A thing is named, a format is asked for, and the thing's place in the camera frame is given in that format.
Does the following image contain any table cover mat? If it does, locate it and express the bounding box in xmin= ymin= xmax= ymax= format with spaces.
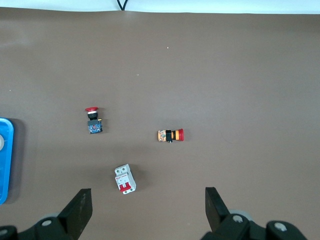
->
xmin=0 ymin=6 xmax=320 ymax=240

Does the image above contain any black cable bundle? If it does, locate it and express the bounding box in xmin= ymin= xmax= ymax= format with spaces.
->
xmin=115 ymin=0 xmax=129 ymax=12

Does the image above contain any white red circuit breaker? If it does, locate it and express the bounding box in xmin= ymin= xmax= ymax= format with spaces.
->
xmin=114 ymin=163 xmax=137 ymax=196

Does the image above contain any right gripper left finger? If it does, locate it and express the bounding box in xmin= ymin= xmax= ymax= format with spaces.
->
xmin=0 ymin=188 xmax=94 ymax=240

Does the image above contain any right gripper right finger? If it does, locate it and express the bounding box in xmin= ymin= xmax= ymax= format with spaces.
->
xmin=199 ymin=186 xmax=308 ymax=240

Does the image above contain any blue plastic tray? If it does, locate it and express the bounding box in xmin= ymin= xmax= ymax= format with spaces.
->
xmin=0 ymin=117 xmax=15 ymax=206

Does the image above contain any red mushroom pushbutton switch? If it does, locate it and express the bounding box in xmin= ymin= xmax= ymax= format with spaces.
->
xmin=84 ymin=106 xmax=104 ymax=135

